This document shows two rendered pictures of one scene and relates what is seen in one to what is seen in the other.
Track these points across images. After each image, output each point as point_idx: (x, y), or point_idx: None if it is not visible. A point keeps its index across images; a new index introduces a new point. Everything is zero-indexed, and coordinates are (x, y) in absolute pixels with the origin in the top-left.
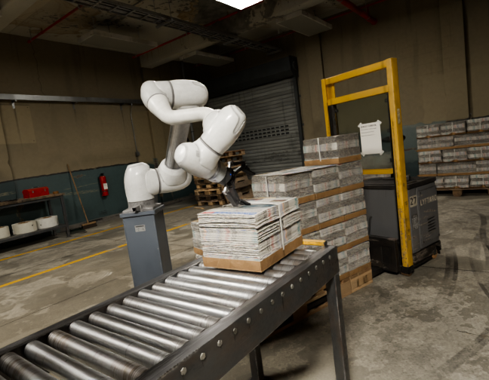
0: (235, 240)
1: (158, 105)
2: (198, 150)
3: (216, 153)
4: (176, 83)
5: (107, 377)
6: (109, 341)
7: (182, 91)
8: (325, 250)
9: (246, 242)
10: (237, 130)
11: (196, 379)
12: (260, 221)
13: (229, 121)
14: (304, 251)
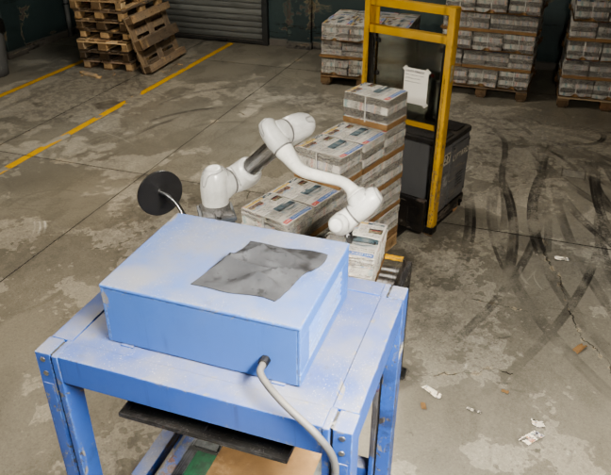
0: (353, 271)
1: (290, 157)
2: (348, 222)
3: (359, 222)
4: (296, 124)
5: None
6: None
7: (300, 133)
8: (405, 269)
9: (362, 274)
10: (376, 208)
11: None
12: (375, 260)
13: (373, 204)
14: (388, 268)
